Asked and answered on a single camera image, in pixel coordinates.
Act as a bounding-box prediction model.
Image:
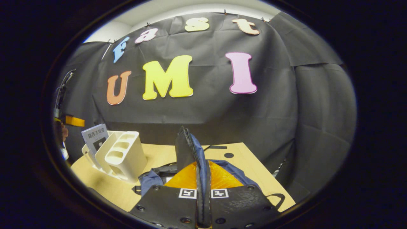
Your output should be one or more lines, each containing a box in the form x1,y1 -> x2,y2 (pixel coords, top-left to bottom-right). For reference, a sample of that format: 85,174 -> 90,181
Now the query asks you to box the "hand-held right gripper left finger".
130,160 -> 204,229

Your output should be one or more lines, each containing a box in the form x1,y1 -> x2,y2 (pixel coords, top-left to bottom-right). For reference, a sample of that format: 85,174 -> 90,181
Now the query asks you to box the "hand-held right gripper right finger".
204,160 -> 281,229

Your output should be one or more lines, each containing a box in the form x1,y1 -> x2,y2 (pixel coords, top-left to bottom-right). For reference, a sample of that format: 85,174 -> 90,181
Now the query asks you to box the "blue-grey book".
81,124 -> 109,156

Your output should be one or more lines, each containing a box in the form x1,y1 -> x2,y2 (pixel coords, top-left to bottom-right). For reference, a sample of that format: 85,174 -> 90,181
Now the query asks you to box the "blue schoolbag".
132,126 -> 286,211

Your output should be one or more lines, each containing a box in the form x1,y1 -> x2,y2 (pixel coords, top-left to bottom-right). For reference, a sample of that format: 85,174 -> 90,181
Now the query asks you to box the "white plastic bookshelf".
82,130 -> 148,184

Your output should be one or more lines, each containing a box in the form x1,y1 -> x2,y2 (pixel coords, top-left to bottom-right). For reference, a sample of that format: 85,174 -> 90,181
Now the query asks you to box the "black backdrop cloth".
57,12 -> 357,201

